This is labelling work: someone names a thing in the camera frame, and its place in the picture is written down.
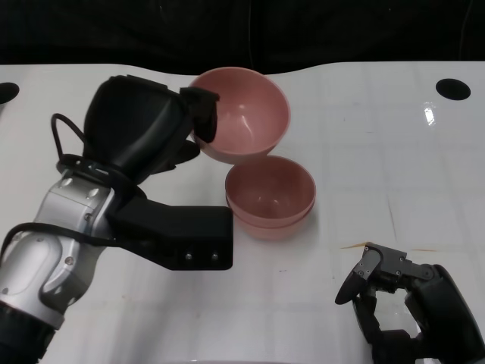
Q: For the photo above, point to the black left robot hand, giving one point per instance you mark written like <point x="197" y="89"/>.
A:
<point x="129" y="125"/>

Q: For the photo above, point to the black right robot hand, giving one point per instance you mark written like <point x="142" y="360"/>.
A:
<point x="435" y="295"/>

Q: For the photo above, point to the pink bowl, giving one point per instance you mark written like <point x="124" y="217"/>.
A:
<point x="269" y="189"/>
<point x="265" y="231"/>
<point x="250" y="113"/>

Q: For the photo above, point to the black backdrop cloth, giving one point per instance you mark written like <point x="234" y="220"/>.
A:
<point x="113" y="30"/>

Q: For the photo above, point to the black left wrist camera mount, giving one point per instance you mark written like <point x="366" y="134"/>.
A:
<point x="182" y="231"/>

